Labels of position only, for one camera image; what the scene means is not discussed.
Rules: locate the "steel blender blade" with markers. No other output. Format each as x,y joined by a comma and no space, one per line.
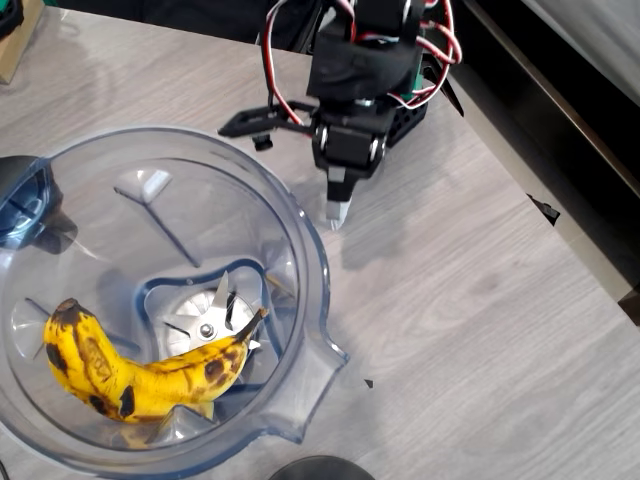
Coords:
205,320

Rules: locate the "green black base clamp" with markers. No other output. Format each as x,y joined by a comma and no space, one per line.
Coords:
452,95

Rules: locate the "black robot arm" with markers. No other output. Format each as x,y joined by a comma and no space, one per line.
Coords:
360,65

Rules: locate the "small black table clamp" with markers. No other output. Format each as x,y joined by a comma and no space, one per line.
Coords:
549,212

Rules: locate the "round black lid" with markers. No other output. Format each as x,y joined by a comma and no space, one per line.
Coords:
320,470

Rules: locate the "brown cardboard box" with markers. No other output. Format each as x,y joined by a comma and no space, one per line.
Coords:
20,50

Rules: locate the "clear plastic blender jar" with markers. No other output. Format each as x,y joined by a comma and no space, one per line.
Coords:
100,225

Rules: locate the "dark brown furniture edge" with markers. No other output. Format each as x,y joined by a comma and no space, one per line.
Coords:
631,307

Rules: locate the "spotted yellow banana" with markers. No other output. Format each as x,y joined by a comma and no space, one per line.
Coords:
150,385

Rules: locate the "black object on cardboard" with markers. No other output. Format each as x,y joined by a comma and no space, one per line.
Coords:
10,17

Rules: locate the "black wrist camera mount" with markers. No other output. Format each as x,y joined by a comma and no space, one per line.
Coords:
250,120

